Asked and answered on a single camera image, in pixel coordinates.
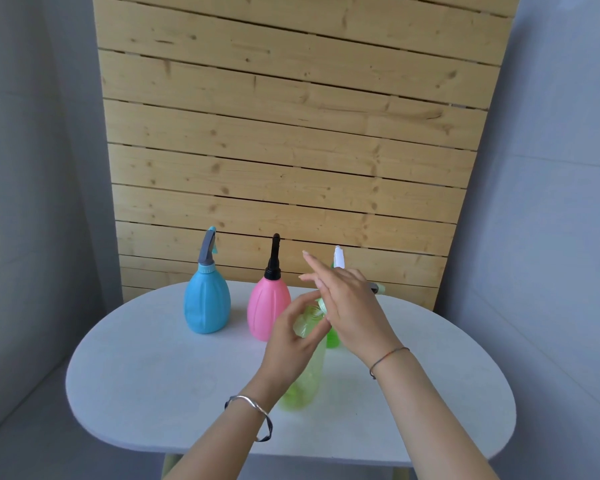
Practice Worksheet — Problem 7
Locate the black sprayer head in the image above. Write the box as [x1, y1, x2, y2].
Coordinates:
[263, 233, 283, 281]

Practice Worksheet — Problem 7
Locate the grey pale-green sprayer head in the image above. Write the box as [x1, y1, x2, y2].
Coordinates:
[317, 282, 387, 315]

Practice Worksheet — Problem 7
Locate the blue grey sprayer head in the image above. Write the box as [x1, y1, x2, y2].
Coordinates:
[197, 226, 219, 268]

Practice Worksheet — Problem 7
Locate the thin cord bracelet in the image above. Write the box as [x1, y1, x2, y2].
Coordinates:
[369, 346, 411, 381]

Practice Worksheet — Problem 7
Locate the wooden table leg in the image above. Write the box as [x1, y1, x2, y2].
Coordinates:
[161, 453, 183, 480]

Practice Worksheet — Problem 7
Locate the blue plastic bottle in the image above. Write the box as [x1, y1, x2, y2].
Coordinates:
[183, 264, 232, 335]

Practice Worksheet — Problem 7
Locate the person's left forearm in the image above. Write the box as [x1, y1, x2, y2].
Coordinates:
[165, 378, 281, 480]

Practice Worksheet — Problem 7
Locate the person's right hand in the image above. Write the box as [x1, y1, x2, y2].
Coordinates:
[298, 250, 403, 369]

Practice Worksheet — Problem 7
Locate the person's left hand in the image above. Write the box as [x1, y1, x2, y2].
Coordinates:
[253, 290, 332, 395]

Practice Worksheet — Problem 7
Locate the person's right forearm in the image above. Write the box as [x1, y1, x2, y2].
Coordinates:
[371, 347, 501, 480]

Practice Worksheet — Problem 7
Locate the pale yellow-green clear bottle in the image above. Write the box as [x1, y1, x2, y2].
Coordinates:
[278, 304, 329, 411]

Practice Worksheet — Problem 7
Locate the silver bangle bracelet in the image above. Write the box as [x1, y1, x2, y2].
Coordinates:
[224, 395, 274, 443]

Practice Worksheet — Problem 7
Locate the wooden slat panel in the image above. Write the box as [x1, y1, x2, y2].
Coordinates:
[92, 0, 522, 311]

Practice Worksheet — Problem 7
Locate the pink plastic bottle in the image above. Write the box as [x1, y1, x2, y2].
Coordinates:
[246, 277, 292, 342]

